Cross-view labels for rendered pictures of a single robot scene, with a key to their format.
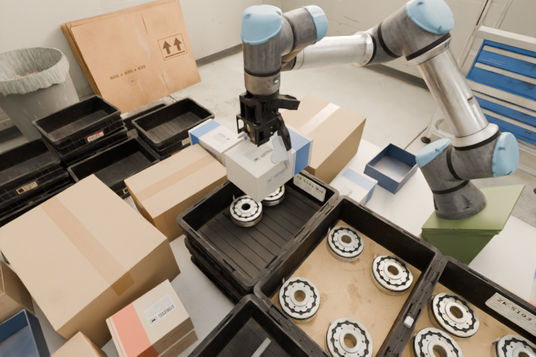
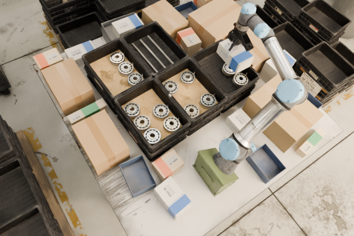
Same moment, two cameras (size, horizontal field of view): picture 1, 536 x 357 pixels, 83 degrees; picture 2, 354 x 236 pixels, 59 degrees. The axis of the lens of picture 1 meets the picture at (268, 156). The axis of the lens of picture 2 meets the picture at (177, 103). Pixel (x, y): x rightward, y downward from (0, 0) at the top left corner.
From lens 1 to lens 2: 1.66 m
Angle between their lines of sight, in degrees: 56
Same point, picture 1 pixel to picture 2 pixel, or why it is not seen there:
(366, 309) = (179, 99)
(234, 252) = (210, 64)
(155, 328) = (185, 38)
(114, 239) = (217, 24)
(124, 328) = (187, 31)
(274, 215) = (226, 80)
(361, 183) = not seen: hidden behind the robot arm
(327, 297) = (186, 88)
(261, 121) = (233, 33)
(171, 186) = not seen: hidden behind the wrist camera
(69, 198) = (238, 10)
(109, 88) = not seen: outside the picture
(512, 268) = (190, 192)
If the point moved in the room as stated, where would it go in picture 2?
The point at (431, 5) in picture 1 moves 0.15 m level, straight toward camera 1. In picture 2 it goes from (289, 85) to (262, 68)
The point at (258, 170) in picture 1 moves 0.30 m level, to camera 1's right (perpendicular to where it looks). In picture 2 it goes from (222, 43) to (217, 82)
